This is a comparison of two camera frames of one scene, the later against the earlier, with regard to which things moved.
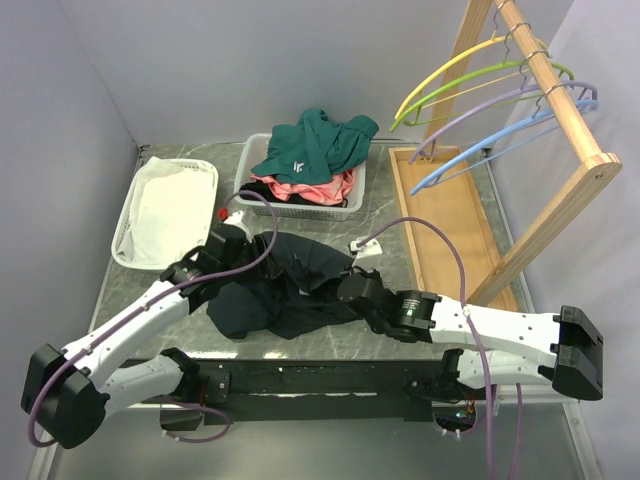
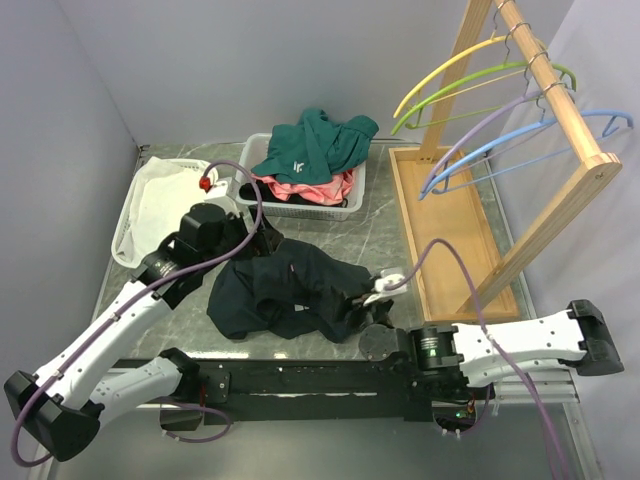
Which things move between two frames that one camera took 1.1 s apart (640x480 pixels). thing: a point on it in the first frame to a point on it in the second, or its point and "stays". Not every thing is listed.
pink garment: (331, 193) stays
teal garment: (314, 149) stays
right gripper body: (365, 272) to (381, 310)
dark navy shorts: (306, 297) stays
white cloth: (170, 212) stays
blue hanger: (581, 106) to (613, 118)
